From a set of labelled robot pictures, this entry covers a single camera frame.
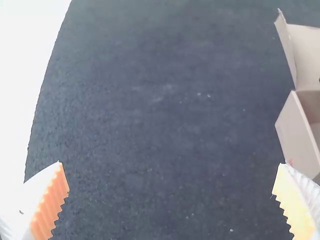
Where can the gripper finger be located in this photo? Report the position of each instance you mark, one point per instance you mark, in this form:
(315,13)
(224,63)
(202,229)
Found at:
(297,200)
(37,200)

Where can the cardboard box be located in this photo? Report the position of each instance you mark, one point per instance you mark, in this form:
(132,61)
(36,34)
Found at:
(302,50)

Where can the black mat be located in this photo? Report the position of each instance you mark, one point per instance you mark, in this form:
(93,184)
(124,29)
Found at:
(162,100)

